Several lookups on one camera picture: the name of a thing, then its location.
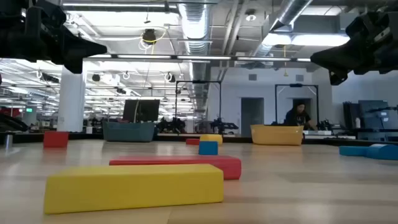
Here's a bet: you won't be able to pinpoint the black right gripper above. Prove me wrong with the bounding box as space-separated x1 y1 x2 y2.
310 11 390 86

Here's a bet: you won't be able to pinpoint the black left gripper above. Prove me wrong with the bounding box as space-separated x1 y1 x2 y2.
12 0 108 75

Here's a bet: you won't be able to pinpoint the red cube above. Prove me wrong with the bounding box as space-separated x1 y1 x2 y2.
43 131 70 149

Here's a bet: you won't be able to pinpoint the blue cylinder block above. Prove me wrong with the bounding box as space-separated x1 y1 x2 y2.
366 143 398 161

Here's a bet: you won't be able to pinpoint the yellow cylinder block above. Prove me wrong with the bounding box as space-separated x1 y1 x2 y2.
199 134 224 146

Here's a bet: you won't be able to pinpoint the long yellow block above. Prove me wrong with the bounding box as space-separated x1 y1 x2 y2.
43 164 224 215

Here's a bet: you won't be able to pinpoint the long red block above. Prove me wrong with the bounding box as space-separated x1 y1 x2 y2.
108 155 243 180

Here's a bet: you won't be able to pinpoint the blue cube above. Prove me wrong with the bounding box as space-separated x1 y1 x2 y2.
198 141 219 156

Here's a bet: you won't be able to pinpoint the white building column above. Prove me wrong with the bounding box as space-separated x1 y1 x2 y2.
56 60 87 133

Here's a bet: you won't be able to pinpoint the black background robot arms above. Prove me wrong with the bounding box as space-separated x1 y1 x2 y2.
157 116 187 134
208 116 239 135
317 119 334 131

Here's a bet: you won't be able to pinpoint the grey equipment cabinet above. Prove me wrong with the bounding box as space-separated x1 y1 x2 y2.
343 99 398 141

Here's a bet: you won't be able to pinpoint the person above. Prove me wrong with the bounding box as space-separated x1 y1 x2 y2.
283 101 318 131

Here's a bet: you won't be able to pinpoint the long LED light bar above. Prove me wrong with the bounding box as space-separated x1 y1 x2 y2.
82 53 313 64

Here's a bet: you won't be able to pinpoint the black monitor on stand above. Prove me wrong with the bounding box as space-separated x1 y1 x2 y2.
122 99 161 123

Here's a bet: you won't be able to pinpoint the yellow plastic bin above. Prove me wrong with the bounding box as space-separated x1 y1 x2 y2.
250 124 305 146

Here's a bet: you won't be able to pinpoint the dark teal plastic bin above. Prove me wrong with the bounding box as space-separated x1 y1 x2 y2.
102 120 155 143

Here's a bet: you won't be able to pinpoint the grey door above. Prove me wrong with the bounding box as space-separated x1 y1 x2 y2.
240 97 265 138

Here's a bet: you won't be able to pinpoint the yellow hanging cord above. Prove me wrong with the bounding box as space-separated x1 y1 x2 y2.
282 45 289 78

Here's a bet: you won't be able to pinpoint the black gantry frame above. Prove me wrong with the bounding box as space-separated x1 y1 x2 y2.
174 80 223 135
274 83 320 125

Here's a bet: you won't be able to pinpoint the black ceiling cord reel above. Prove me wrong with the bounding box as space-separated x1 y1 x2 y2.
138 27 167 50

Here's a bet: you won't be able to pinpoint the silver slanted ventilation duct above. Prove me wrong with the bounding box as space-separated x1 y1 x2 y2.
245 0 315 68

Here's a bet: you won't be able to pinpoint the black aluminium table frame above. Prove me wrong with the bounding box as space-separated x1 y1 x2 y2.
0 132 398 147

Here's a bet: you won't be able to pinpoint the silver round ventilation duct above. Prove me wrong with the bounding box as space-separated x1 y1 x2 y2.
177 2 214 111

